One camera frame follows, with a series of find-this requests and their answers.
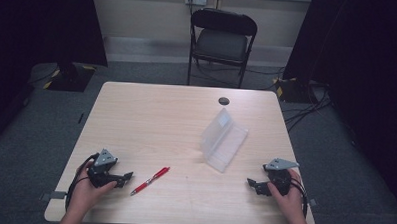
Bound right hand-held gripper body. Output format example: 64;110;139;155
262;157;300;198

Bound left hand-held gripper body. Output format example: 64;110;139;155
86;148;126;190

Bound red pen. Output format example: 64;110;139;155
130;165;171;198

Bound translucent plastic pencil case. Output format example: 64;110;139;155
198;106;250;175

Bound person's right hand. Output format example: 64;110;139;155
266;167;308;224

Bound person's left hand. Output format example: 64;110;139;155
66;160;119;218

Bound black stand base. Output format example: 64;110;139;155
274;76;320;105
46;61;98;93

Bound black folding chair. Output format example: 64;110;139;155
186;7;259;90

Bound black curtain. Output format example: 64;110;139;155
0;0;111;150
277;0;397;215

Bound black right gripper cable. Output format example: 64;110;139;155
288;177;310;220

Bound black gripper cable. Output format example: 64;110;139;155
288;177;310;220
64;151;100;214

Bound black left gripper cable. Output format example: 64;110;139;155
64;151;100;214

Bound black floor cables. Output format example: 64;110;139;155
281;83;334;135

